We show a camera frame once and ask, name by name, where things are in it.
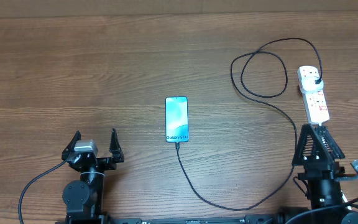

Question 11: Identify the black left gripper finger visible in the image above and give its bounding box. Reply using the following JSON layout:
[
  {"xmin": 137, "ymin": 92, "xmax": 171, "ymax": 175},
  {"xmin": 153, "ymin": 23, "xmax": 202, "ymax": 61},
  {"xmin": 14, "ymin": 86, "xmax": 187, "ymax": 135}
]
[
  {"xmin": 64, "ymin": 131, "xmax": 81, "ymax": 153},
  {"xmin": 109, "ymin": 128, "xmax": 124, "ymax": 163}
]

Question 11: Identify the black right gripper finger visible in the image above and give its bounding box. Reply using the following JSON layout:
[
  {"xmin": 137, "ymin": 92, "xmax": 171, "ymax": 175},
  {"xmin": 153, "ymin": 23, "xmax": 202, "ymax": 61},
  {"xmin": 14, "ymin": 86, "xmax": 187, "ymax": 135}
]
[
  {"xmin": 291, "ymin": 124, "xmax": 335, "ymax": 166},
  {"xmin": 315, "ymin": 126, "xmax": 345, "ymax": 159}
]

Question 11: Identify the blue Samsung Galaxy smartphone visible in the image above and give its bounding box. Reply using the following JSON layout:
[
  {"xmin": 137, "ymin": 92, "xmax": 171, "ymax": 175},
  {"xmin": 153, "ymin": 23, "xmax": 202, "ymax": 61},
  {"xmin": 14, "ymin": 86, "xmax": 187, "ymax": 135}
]
[{"xmin": 165, "ymin": 96, "xmax": 189, "ymax": 142}]

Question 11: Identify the black USB-C charging cable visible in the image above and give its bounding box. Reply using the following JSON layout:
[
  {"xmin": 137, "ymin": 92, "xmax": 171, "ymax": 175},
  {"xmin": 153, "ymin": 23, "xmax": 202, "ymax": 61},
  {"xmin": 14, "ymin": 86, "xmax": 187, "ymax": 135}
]
[{"xmin": 175, "ymin": 37, "xmax": 324, "ymax": 212}]

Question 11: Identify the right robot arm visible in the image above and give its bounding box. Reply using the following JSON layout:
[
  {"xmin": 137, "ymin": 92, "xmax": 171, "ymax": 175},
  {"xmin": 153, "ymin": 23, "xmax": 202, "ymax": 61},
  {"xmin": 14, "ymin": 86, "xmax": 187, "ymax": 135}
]
[{"xmin": 271, "ymin": 124, "xmax": 358, "ymax": 223}]

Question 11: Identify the white charger plug adapter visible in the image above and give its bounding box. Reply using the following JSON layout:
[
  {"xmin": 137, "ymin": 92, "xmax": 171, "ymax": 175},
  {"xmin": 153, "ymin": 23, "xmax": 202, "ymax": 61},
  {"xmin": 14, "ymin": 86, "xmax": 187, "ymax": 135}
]
[{"xmin": 299, "ymin": 77, "xmax": 324, "ymax": 94}]

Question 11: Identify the white power extension strip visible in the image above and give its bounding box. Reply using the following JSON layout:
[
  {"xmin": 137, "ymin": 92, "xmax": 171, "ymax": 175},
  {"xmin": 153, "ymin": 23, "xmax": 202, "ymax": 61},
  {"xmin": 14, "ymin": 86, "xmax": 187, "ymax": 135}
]
[{"xmin": 297, "ymin": 65, "xmax": 330, "ymax": 126}]

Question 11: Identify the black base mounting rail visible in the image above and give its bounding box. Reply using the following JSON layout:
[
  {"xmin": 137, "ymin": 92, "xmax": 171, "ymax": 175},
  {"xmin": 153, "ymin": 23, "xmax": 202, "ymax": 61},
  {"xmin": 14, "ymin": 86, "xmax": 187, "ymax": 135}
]
[{"xmin": 111, "ymin": 215, "xmax": 277, "ymax": 224}]

